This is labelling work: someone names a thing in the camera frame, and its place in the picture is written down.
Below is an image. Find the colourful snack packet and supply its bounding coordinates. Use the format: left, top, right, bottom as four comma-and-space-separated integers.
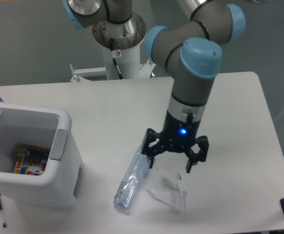
14, 145, 51, 176

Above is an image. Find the white base frame bracket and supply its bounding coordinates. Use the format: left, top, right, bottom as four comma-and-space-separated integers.
70, 59, 156, 82

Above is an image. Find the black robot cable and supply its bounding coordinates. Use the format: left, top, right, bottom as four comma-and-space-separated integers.
109, 38, 125, 80

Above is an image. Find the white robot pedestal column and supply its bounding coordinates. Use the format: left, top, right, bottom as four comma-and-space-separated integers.
102, 45, 140, 80

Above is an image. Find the crushed clear plastic bottle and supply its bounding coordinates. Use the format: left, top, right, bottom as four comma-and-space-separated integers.
113, 146, 150, 211

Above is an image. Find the black white pen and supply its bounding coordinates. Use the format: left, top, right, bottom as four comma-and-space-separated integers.
0, 194, 7, 228

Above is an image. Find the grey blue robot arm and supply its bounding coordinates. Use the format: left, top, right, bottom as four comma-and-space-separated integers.
63, 0, 246, 171

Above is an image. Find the white push-lid trash can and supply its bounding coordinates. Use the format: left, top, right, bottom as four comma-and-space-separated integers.
0, 102, 84, 208

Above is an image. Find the clear plastic wrapper bag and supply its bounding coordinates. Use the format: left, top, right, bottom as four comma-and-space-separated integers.
147, 168, 188, 213

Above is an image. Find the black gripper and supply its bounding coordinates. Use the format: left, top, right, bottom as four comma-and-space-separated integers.
141, 111, 209, 174

